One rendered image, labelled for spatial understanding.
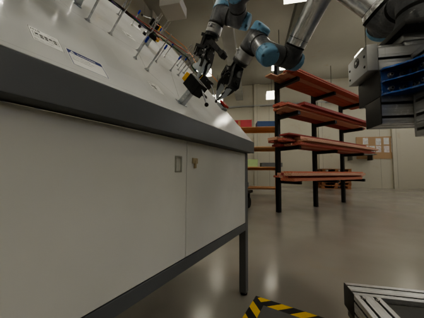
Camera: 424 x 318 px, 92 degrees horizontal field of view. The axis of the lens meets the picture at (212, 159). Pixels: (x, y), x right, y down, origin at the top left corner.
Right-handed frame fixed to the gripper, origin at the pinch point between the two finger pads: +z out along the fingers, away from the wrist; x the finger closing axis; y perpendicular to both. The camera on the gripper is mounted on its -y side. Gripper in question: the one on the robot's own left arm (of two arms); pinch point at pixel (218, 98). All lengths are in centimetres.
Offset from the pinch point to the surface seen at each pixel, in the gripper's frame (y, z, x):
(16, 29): -52, -21, 52
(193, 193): -49, 12, 4
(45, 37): -48, -19, 50
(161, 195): -58, 6, 17
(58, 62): -54, -19, 45
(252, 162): 305, 280, -282
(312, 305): -73, 43, -81
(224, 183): -33.9, 19.7, -14.4
